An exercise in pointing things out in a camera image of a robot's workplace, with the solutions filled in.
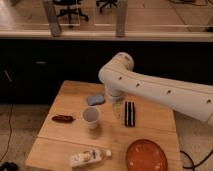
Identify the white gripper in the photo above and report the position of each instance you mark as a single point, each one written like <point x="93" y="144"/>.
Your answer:
<point x="118" y="107"/>

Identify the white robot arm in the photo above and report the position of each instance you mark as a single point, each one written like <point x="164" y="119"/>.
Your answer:
<point x="192" y="99"/>

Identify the white paper cup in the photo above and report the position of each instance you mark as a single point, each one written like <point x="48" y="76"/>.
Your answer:
<point x="91" y="116"/>

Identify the clear plastic bottle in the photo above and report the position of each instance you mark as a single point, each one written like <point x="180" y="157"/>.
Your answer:
<point x="89" y="157"/>

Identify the black office chair right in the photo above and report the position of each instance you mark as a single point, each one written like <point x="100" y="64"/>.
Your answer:
<point x="110" y="3"/>

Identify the black office chair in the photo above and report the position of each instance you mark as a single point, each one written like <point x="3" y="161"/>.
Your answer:
<point x="110" y="3"/>
<point x="71" y="8"/>

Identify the black office chair left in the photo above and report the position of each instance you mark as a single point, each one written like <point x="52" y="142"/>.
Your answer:
<point x="71" y="8"/>

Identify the black object floor corner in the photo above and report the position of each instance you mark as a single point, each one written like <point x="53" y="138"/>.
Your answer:
<point x="9" y="166"/>

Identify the right metal post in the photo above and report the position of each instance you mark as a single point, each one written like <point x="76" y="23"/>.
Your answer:
<point x="121" y="18"/>

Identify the metal post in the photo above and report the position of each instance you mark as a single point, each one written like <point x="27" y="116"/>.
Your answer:
<point x="50" y="12"/>
<point x="121" y="18"/>

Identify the left metal post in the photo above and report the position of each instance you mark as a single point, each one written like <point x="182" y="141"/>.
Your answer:
<point x="50" y="12"/>

